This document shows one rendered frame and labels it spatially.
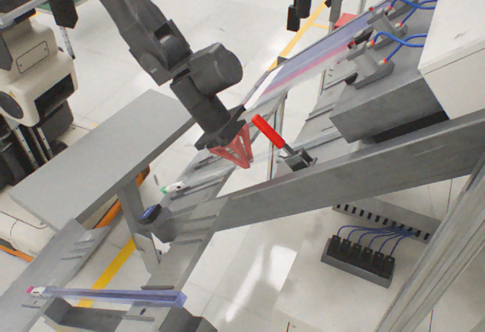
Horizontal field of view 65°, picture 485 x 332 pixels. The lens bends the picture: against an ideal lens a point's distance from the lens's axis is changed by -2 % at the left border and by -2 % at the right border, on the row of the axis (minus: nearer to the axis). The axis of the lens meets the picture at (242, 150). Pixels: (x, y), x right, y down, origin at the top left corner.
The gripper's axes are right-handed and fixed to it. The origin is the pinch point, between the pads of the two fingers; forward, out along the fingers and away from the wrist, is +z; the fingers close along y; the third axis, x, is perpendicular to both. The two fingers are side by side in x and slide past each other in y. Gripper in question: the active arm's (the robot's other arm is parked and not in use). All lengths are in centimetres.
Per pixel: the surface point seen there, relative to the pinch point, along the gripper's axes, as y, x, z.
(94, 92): 94, 175, -23
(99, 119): 75, 159, -10
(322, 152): -3.6, -18.3, -0.3
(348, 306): -2.7, -0.8, 40.5
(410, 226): 21.0, -9.7, 42.4
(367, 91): -3.6, -29.0, -7.4
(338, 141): -2.2, -20.6, -0.5
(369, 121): -6.2, -28.6, -4.6
